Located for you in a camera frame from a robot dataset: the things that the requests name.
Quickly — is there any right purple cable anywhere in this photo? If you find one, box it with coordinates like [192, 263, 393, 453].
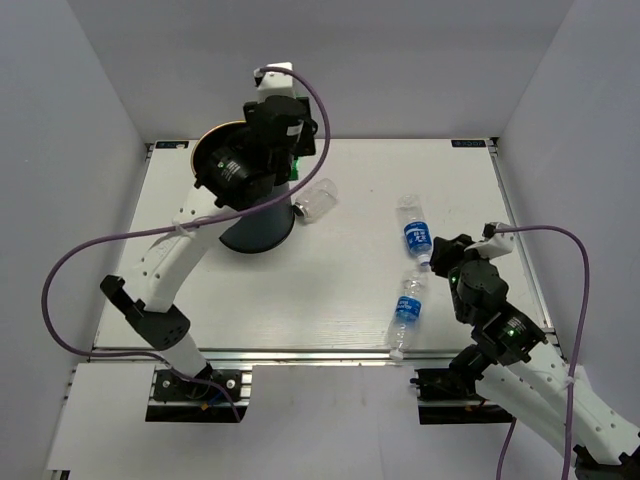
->
[494, 222, 594, 480]

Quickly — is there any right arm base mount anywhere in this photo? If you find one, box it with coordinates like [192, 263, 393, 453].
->
[410, 368, 514, 426]

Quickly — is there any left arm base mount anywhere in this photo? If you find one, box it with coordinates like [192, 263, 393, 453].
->
[145, 367, 252, 424]

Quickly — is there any purple cable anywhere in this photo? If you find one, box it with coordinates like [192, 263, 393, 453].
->
[41, 66, 332, 424]
[494, 222, 594, 480]

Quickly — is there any blue label water bottle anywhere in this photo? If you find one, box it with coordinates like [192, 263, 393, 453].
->
[396, 194, 433, 268]
[387, 270, 428, 360]

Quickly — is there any green plastic bottle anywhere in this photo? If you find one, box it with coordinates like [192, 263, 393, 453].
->
[289, 157, 299, 181]

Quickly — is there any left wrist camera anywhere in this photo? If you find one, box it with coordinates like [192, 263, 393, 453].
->
[253, 69, 296, 103]

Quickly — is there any clear jar-shaped plastic bottle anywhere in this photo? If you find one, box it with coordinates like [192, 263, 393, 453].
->
[293, 178, 338, 223]

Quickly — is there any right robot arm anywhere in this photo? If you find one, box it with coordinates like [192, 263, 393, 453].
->
[430, 232, 639, 479]

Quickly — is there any black bin with gold rim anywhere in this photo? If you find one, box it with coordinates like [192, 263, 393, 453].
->
[191, 121, 294, 254]

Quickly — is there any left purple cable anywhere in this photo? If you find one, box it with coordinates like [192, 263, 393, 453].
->
[41, 66, 332, 424]

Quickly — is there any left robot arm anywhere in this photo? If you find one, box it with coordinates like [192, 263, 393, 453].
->
[100, 95, 317, 399]

